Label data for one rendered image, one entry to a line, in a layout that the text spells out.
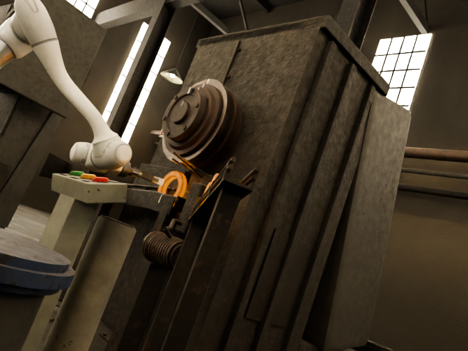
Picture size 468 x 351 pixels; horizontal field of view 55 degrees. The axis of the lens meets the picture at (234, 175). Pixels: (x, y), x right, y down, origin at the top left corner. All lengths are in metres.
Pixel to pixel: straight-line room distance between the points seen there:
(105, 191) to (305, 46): 1.38
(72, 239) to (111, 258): 0.15
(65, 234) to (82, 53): 3.80
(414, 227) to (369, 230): 5.56
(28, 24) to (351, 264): 1.95
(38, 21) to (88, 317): 1.08
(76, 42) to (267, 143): 3.16
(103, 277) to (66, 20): 3.76
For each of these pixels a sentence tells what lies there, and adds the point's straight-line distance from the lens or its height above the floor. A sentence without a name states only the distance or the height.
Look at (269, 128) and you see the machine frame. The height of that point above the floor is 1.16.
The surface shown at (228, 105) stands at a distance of 2.17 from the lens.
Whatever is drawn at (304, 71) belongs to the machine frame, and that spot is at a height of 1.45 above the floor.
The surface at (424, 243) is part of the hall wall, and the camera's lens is 8.12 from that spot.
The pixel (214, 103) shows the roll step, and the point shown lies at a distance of 2.18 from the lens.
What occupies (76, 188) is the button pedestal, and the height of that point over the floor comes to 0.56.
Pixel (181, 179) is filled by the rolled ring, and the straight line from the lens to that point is 2.19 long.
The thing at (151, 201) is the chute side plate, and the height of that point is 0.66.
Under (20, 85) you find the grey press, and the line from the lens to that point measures 4.61.
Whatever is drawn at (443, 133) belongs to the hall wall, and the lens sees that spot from 8.76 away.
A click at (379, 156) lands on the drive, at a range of 2.69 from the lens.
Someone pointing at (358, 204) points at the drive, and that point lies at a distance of 2.57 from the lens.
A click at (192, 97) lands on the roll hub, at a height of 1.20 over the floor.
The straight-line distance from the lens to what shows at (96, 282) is 1.34.
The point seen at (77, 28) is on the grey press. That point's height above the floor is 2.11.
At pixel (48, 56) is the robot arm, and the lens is 1.86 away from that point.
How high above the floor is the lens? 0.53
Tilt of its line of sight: 10 degrees up
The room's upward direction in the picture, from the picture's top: 20 degrees clockwise
